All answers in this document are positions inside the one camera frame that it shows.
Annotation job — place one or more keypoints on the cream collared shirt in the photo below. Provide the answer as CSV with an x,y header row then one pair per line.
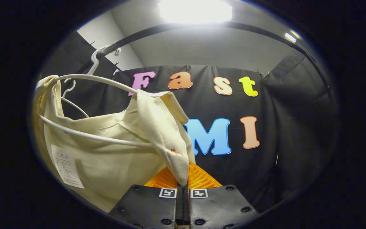
x,y
113,165

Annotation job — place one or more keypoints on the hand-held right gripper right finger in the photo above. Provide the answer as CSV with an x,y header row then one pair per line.
x,y
218,203

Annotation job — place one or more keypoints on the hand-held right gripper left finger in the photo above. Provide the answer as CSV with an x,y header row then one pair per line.
x,y
148,203

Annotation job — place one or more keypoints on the small ceiling light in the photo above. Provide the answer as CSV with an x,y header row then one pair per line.
x,y
292,35

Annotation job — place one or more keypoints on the large round ceiling light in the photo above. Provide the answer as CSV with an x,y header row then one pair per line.
x,y
195,11

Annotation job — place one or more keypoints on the white clothes hanger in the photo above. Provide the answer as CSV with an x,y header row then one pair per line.
x,y
75,106
106,80

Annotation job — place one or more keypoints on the black metal clothes rack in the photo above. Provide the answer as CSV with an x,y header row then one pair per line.
x,y
233,26

